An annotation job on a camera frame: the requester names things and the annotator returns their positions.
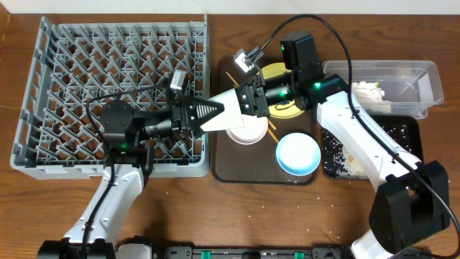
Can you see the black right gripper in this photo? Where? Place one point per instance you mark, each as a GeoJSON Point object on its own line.
{"type": "Point", "coordinates": [261, 106]}

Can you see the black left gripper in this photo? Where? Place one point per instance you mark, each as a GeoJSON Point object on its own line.
{"type": "Point", "coordinates": [177, 117]}

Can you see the blue bowl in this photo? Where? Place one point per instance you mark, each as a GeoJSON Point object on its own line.
{"type": "Point", "coordinates": [298, 154]}

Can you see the white tissue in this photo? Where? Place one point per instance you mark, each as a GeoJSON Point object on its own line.
{"type": "Point", "coordinates": [371, 98]}

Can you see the white green cup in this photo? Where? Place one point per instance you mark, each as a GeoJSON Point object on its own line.
{"type": "Point", "coordinates": [230, 118]}

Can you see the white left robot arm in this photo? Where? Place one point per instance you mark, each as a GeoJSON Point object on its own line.
{"type": "Point", "coordinates": [127, 167]}

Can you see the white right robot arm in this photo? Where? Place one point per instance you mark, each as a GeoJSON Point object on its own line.
{"type": "Point", "coordinates": [412, 198]}

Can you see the grey dishwasher rack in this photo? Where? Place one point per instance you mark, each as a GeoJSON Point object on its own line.
{"type": "Point", "coordinates": [75, 69]}

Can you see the clear plastic waste container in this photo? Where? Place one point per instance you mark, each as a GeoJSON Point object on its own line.
{"type": "Point", "coordinates": [412, 86]}

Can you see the wooden chopstick upper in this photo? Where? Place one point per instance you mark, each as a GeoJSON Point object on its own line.
{"type": "Point", "coordinates": [235, 85]}

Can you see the yellow plate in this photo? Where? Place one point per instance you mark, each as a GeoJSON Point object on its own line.
{"type": "Point", "coordinates": [280, 111]}

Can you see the dark brown serving tray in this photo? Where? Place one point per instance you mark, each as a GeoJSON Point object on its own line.
{"type": "Point", "coordinates": [256, 163]}

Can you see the rice and food scraps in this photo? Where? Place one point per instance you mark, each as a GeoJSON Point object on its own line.
{"type": "Point", "coordinates": [338, 162]}

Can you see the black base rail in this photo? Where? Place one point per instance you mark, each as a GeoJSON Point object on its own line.
{"type": "Point", "coordinates": [251, 253]}

